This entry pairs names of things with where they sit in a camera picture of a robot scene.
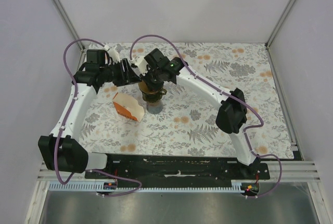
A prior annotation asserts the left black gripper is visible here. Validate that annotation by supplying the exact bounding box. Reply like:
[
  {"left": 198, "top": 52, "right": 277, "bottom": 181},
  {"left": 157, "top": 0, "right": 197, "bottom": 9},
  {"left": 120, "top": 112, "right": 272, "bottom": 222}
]
[{"left": 100, "top": 58, "right": 142, "bottom": 88}]

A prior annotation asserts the dark glass dripper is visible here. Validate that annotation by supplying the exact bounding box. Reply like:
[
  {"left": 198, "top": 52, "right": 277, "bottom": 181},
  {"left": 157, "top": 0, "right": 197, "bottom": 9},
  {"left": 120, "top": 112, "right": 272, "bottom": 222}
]
[{"left": 141, "top": 87, "right": 167, "bottom": 103}]

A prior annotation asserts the orange coffee filter box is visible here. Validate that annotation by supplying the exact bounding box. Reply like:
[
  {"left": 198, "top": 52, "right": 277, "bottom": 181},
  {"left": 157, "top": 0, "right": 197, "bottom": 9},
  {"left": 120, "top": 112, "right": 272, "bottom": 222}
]
[{"left": 112, "top": 93, "right": 145, "bottom": 122}]

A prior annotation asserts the brown paper coffee filter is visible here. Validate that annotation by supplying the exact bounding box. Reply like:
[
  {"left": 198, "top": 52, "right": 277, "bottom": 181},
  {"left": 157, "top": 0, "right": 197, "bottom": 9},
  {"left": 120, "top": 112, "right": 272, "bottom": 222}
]
[{"left": 138, "top": 81, "right": 150, "bottom": 94}]

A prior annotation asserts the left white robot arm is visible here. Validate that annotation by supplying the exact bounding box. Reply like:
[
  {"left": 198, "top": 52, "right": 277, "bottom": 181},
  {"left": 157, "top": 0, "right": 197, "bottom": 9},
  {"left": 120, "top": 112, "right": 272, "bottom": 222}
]
[{"left": 38, "top": 49, "right": 141, "bottom": 179}]

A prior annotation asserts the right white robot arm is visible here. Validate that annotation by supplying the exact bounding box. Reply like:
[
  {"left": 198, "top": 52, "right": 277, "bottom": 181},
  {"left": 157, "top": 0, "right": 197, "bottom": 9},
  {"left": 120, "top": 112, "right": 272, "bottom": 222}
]
[{"left": 133, "top": 48, "right": 259, "bottom": 179}]

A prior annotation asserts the floral patterned table mat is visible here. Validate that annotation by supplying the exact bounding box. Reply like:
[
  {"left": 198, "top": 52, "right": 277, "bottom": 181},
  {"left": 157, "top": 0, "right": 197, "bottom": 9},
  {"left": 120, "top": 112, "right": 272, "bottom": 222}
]
[{"left": 79, "top": 43, "right": 294, "bottom": 159}]

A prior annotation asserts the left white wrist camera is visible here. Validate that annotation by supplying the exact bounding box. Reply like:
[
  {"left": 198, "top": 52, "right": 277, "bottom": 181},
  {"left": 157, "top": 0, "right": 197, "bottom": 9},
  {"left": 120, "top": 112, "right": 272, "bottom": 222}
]
[{"left": 104, "top": 44, "right": 121, "bottom": 64}]

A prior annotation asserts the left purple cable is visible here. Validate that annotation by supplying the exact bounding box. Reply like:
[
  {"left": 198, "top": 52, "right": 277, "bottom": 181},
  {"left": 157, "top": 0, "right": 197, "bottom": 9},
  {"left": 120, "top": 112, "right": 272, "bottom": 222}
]
[{"left": 54, "top": 38, "right": 143, "bottom": 198}]

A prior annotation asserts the purple cable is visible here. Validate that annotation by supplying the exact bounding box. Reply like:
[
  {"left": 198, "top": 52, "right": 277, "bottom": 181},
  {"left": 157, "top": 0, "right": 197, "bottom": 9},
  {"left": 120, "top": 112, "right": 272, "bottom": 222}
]
[
  {"left": 54, "top": 38, "right": 143, "bottom": 198},
  {"left": 129, "top": 35, "right": 283, "bottom": 200}
]

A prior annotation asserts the left aluminium frame post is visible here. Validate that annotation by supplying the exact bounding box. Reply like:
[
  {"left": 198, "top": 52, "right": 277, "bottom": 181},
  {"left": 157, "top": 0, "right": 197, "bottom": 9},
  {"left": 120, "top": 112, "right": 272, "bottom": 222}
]
[{"left": 51, "top": 0, "right": 80, "bottom": 40}]

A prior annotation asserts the aluminium frame post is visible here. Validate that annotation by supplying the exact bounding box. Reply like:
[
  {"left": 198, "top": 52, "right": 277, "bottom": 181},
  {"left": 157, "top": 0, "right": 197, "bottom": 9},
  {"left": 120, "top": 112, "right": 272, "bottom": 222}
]
[
  {"left": 265, "top": 0, "right": 297, "bottom": 49},
  {"left": 51, "top": 0, "right": 80, "bottom": 40}
]

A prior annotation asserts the black mounting base plate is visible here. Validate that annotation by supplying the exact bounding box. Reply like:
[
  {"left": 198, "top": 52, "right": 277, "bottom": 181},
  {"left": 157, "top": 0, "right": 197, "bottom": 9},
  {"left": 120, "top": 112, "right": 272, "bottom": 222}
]
[{"left": 85, "top": 154, "right": 270, "bottom": 186}]

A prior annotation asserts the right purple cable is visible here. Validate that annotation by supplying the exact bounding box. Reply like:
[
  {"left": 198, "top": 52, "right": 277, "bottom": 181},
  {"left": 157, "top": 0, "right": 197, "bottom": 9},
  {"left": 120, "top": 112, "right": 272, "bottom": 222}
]
[{"left": 129, "top": 35, "right": 283, "bottom": 200}]

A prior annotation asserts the white slotted cable duct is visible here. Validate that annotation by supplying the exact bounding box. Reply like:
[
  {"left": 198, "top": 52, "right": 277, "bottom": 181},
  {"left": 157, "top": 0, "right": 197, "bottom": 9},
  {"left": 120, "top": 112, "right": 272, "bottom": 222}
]
[{"left": 48, "top": 181, "right": 244, "bottom": 193}]

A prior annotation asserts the right aluminium frame post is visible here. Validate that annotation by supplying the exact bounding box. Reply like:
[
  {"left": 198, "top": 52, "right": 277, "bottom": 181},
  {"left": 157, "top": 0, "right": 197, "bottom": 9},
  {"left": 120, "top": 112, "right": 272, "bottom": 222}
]
[{"left": 265, "top": 0, "right": 297, "bottom": 49}]

